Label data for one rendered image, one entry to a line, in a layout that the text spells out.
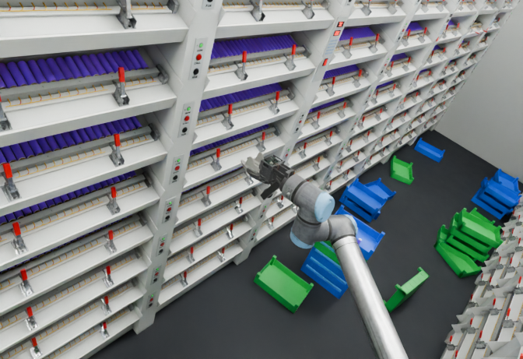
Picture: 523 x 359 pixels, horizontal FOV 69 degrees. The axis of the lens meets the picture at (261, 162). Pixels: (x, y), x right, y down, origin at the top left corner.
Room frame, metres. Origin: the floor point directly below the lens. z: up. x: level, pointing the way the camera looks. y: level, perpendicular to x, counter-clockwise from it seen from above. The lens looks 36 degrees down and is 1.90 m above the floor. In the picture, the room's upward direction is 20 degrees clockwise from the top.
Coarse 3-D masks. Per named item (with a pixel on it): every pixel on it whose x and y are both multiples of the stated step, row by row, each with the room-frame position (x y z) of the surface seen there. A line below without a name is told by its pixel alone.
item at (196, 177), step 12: (276, 132) 1.52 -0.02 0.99; (252, 144) 1.38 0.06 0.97; (264, 144) 1.43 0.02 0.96; (276, 144) 1.47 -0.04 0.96; (228, 156) 1.25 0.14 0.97; (240, 156) 1.28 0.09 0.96; (252, 156) 1.32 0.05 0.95; (264, 156) 1.41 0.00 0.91; (204, 168) 1.12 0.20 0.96; (228, 168) 1.19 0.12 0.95; (192, 180) 1.05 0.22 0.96; (204, 180) 1.09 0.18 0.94
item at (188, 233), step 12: (252, 192) 1.53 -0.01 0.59; (228, 204) 1.37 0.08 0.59; (240, 204) 1.39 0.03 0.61; (252, 204) 1.47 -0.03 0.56; (204, 216) 1.24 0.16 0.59; (216, 216) 1.28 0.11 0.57; (228, 216) 1.32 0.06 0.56; (180, 228) 1.11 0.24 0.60; (192, 228) 1.16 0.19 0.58; (204, 228) 1.20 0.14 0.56; (216, 228) 1.23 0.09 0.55; (180, 240) 1.08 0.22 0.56; (192, 240) 1.12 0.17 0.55
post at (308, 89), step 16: (304, 32) 1.57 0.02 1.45; (320, 32) 1.53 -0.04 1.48; (320, 48) 1.52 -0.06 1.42; (304, 80) 1.53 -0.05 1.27; (320, 80) 1.58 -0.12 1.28; (304, 96) 1.51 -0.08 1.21; (288, 128) 1.52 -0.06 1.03; (288, 144) 1.53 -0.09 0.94; (256, 208) 1.52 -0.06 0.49; (256, 224) 1.54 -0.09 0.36; (240, 256) 1.51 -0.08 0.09
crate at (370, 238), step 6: (342, 210) 1.82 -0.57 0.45; (354, 216) 1.79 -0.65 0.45; (360, 222) 1.77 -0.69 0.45; (360, 228) 1.77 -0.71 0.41; (366, 228) 1.76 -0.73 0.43; (360, 234) 1.72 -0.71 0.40; (366, 234) 1.73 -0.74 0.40; (372, 234) 1.74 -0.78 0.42; (378, 234) 1.72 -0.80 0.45; (366, 240) 1.69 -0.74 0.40; (372, 240) 1.71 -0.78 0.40; (378, 240) 1.70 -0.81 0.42; (360, 246) 1.56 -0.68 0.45; (366, 246) 1.64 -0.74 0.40; (372, 246) 1.65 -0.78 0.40; (366, 252) 1.55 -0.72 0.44; (372, 252) 1.54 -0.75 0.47; (366, 258) 1.54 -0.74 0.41
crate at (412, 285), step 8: (424, 272) 1.82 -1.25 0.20; (416, 280) 1.72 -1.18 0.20; (424, 280) 1.76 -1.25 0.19; (400, 288) 1.61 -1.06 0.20; (408, 288) 1.63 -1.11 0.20; (416, 288) 1.73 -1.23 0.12; (392, 296) 1.61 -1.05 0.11; (400, 296) 1.59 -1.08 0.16; (408, 296) 1.68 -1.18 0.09; (384, 304) 1.61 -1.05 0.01; (392, 304) 1.59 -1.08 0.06
